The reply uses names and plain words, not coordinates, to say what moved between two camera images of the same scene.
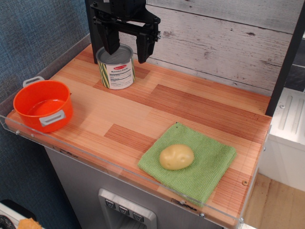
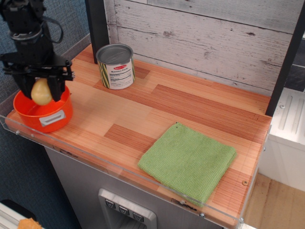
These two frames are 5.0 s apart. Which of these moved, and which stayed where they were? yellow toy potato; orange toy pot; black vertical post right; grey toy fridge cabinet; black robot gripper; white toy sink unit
Moved: black robot gripper; yellow toy potato
Stayed: orange toy pot; grey toy fridge cabinet; white toy sink unit; black vertical post right
